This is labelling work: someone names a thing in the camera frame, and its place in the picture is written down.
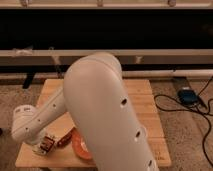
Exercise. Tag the red-brown marker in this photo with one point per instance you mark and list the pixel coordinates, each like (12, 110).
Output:
(64, 140)

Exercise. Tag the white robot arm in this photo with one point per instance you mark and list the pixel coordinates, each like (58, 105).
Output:
(94, 94)

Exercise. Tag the blue black device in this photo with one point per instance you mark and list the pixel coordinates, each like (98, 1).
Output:
(187, 96)

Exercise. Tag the orange bowl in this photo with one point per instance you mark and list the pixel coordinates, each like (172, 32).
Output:
(79, 146)

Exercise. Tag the long white rail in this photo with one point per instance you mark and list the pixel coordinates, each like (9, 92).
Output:
(27, 57)

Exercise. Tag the dark orange-striped eraser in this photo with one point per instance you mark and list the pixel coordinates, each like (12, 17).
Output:
(47, 142)

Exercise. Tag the white sponge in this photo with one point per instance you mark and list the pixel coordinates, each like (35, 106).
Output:
(39, 151)

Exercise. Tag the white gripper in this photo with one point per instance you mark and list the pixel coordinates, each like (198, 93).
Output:
(40, 138)

